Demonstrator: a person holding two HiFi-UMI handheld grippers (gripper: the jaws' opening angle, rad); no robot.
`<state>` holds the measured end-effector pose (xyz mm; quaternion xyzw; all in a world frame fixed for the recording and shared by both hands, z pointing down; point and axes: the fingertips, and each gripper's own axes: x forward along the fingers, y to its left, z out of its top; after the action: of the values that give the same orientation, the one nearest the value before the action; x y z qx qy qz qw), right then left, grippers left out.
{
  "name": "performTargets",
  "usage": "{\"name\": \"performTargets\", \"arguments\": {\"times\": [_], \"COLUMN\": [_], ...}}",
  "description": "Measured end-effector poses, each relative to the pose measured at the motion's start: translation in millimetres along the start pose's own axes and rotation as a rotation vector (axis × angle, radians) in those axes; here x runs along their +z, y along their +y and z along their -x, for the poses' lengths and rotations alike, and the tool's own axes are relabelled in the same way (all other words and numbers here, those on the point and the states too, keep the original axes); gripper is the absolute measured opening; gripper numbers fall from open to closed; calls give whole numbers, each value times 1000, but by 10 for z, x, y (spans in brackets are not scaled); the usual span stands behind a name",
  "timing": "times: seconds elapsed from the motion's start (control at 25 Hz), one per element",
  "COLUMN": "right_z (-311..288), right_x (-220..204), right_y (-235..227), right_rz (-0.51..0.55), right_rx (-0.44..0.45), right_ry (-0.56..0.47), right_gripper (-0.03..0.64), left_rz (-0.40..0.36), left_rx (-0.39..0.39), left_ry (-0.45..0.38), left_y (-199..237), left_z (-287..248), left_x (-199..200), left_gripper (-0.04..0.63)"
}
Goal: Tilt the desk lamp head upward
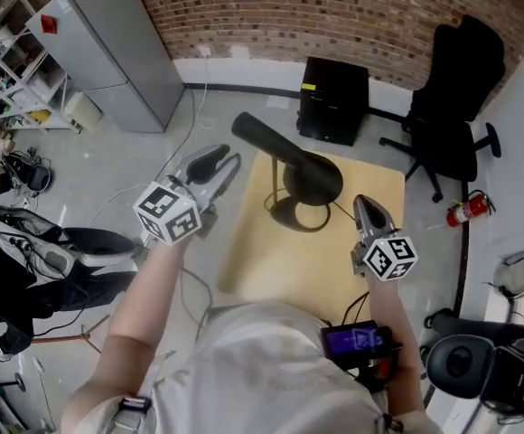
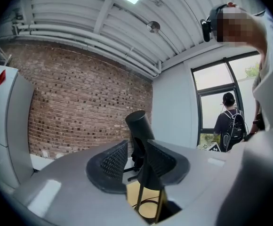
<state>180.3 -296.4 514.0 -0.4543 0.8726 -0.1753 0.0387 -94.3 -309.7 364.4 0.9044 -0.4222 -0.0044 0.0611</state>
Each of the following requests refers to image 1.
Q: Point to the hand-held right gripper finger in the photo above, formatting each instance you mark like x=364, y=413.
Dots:
x=381, y=222
x=362, y=219

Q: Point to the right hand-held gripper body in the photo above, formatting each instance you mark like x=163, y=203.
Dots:
x=390, y=258

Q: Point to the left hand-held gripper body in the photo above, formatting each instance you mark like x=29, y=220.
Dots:
x=167, y=213

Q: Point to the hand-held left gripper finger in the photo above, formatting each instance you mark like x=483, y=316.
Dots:
x=223, y=176
x=203, y=161

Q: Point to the black desk lamp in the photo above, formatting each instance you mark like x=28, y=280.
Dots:
x=307, y=174

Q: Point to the person's right forearm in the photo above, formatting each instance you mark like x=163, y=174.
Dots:
x=390, y=314

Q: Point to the person's left forearm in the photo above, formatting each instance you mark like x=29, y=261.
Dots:
x=149, y=296

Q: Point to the red fire extinguisher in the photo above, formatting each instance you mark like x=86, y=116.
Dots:
x=467, y=210

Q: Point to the black waist monitor blue screen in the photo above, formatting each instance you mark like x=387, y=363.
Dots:
x=357, y=339

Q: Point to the black computer tower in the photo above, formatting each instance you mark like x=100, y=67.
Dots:
x=334, y=102

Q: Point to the black oval shell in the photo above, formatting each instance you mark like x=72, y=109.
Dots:
x=461, y=366

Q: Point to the cream plastic box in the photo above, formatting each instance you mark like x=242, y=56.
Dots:
x=83, y=111

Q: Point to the white backpack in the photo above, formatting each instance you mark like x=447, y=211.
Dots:
x=521, y=274

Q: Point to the black office chair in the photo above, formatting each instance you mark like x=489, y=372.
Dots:
x=451, y=106

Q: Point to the silver refrigerator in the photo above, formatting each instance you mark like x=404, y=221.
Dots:
x=108, y=61

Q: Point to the brown wooden stand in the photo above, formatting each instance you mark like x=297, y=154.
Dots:
x=72, y=337

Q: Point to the person's white t-shirt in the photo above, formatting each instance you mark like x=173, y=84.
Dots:
x=266, y=378

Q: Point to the white metal shelf rack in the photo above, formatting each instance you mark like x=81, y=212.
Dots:
x=13, y=84

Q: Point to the red fridge magnet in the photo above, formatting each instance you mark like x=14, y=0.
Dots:
x=49, y=24

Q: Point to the white wall socket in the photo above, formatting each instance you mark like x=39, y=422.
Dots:
x=204, y=52

